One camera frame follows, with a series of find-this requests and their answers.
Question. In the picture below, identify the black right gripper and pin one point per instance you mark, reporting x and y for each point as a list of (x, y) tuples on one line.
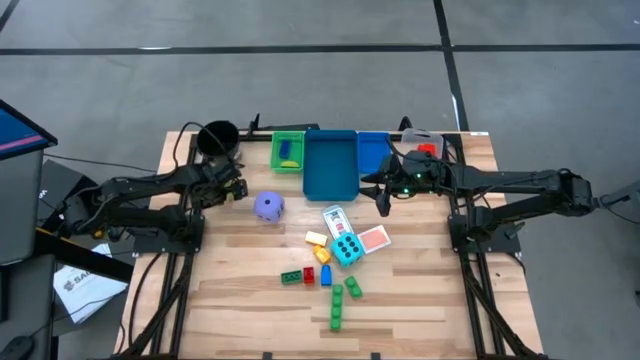
[(420, 172)]

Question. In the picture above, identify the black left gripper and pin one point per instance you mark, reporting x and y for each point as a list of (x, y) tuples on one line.
[(215, 182)]

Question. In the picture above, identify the small lime green brick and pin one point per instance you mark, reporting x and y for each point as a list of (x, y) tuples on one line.
[(230, 196)]

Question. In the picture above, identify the purple foam die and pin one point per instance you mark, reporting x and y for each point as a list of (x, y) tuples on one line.
[(267, 207)]

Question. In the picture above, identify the red studded toy block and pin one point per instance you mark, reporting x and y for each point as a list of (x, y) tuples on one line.
[(427, 148)]

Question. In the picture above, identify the blue brick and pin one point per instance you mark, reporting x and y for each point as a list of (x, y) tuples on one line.
[(285, 149)]

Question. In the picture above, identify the cyan foam die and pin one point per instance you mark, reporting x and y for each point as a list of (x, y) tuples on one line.
[(336, 252)]

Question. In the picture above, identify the yellow brick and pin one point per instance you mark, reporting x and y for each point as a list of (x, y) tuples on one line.
[(316, 238)]

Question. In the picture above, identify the yellow block with peg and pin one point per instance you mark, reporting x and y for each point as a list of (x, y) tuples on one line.
[(322, 254)]

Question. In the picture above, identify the blue block with peg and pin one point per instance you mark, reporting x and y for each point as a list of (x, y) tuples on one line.
[(326, 276)]

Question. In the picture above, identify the green two-stud block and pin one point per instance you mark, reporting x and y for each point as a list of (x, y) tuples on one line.
[(353, 287)]

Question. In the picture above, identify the red sloped brick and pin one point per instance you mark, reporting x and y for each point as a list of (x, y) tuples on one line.
[(308, 275)]

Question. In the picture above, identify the dark green brick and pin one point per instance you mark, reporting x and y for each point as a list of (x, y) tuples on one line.
[(291, 277)]

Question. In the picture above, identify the green four-stud block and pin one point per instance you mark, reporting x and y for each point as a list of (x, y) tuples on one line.
[(336, 307)]

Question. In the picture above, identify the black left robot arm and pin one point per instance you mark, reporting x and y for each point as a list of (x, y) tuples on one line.
[(150, 182)]

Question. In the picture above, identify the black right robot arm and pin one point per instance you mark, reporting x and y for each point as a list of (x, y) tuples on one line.
[(525, 182)]

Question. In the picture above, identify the small blue bin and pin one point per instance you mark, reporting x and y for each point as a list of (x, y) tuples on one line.
[(372, 150)]

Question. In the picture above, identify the black cup with monster face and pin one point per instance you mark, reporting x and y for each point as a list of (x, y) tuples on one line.
[(217, 137)]

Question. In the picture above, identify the large teal tray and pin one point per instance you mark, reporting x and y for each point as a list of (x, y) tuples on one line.
[(330, 165)]

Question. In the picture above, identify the card deck in clear case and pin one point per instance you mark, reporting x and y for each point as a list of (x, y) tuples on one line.
[(337, 222)]

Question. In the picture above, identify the orange-backed card deck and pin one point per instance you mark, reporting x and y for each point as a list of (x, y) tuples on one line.
[(374, 239)]

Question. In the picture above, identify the clear plastic bin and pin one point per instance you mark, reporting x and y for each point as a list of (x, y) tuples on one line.
[(410, 137)]

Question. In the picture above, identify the black table clamp with bar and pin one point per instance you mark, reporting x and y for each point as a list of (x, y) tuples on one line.
[(255, 125)]

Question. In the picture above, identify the green mesh basket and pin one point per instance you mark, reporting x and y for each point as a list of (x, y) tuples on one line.
[(297, 150)]

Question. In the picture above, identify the black desk bar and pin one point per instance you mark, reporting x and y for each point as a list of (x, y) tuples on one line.
[(90, 262)]

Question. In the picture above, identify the black case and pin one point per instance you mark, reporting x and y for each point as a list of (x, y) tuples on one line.
[(55, 180)]

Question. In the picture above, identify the white printed paper bag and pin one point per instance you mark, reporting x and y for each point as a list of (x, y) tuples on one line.
[(85, 295)]

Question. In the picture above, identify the grey monitor with blue screen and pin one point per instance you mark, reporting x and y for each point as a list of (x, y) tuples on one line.
[(20, 200)]

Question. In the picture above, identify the black desk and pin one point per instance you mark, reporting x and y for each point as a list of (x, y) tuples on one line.
[(30, 300)]

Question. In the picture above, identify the black computer mouse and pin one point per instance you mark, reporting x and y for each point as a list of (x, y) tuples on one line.
[(15, 349)]

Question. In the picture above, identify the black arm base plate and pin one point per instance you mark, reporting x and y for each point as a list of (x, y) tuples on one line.
[(150, 245), (500, 245)]

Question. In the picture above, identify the black aluminium table frame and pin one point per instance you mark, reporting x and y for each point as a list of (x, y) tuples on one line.
[(473, 310)]

